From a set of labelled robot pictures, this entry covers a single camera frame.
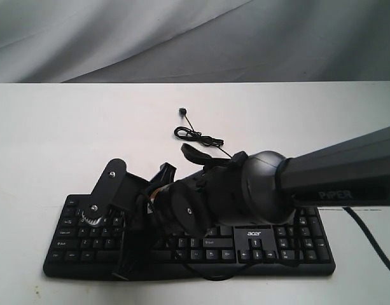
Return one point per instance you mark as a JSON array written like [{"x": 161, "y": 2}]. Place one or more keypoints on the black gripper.
[{"x": 157, "y": 206}]

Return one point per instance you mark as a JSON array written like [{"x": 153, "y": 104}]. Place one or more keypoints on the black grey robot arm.
[{"x": 258, "y": 189}]

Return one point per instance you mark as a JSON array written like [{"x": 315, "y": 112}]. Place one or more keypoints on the black acer keyboard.
[{"x": 80, "y": 252}]

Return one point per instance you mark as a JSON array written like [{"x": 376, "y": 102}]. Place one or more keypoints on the grey backdrop cloth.
[{"x": 194, "y": 41}]

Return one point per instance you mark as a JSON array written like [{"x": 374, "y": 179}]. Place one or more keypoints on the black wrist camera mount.
[{"x": 116, "y": 189}]

